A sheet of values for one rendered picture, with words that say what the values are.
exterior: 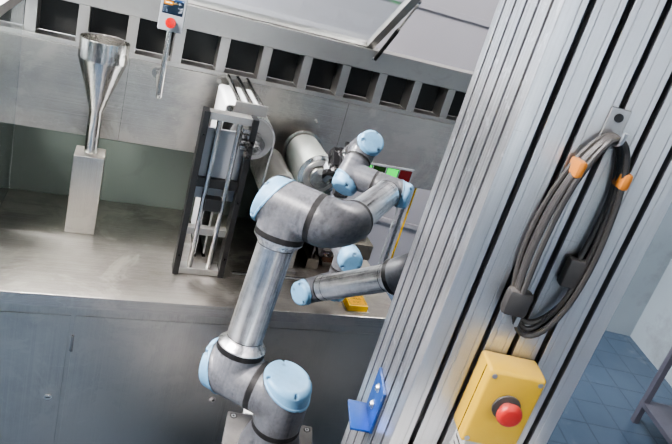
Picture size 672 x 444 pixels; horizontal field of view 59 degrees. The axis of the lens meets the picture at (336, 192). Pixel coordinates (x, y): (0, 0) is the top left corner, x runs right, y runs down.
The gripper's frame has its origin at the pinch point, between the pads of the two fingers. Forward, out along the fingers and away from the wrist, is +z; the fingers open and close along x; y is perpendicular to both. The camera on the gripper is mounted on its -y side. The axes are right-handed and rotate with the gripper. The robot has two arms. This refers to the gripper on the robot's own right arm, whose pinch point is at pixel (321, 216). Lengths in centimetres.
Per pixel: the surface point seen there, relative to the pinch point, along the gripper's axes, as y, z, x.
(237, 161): 20.3, -12.5, 36.1
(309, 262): -16.4, -4.4, 1.3
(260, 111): 35.0, -5.4, 31.2
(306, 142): 21.9, 13.2, 8.3
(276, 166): 14.4, 4.4, 19.3
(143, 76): 30, 30, 65
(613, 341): -109, 92, -276
